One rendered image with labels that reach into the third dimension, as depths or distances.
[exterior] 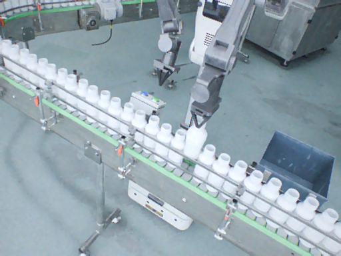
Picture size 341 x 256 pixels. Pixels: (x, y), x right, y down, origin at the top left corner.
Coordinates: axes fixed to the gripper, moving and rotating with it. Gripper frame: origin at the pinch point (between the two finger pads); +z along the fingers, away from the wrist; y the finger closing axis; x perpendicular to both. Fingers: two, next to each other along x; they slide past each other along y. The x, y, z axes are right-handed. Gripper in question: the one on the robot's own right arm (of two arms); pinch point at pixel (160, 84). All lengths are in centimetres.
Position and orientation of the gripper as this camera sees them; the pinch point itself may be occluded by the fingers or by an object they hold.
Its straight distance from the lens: 123.0
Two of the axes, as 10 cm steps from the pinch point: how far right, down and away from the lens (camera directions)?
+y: 8.4, 4.4, -3.1
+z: -3.2, 8.7, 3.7
